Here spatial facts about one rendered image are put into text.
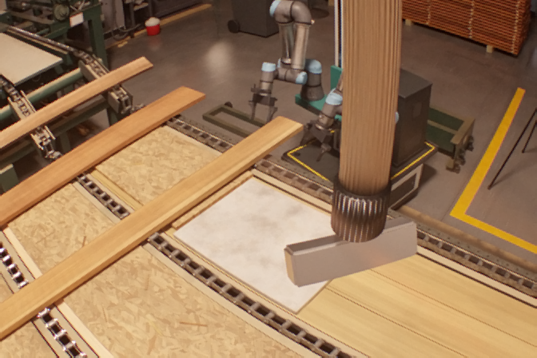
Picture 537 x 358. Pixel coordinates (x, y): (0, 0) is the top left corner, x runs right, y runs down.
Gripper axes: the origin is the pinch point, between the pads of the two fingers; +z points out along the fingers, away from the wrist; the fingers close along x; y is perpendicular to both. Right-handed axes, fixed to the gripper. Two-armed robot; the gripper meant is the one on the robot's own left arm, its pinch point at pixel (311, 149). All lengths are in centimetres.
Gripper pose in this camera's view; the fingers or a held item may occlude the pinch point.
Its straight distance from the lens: 237.6
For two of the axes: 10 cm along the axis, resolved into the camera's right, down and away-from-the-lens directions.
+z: -3.6, 8.2, 4.4
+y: -7.8, -0.1, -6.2
